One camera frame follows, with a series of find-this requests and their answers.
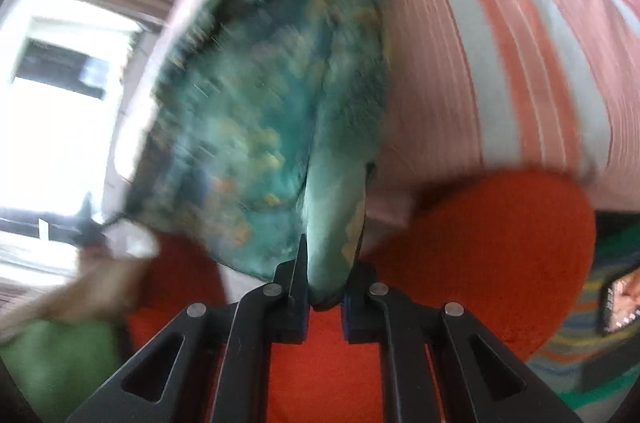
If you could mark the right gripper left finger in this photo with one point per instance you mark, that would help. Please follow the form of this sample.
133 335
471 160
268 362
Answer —
209 364

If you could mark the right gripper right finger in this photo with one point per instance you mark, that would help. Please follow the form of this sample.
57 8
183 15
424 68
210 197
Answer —
442 364

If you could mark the green landscape print jacket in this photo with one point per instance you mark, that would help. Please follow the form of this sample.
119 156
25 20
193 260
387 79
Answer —
266 127

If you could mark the person's left hand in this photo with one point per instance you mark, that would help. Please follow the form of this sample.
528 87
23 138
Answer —
105 288

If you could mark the striped colourful cloth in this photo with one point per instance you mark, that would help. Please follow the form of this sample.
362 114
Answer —
592 361

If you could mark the pink striped bed sheet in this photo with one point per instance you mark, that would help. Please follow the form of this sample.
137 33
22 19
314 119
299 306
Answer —
484 86

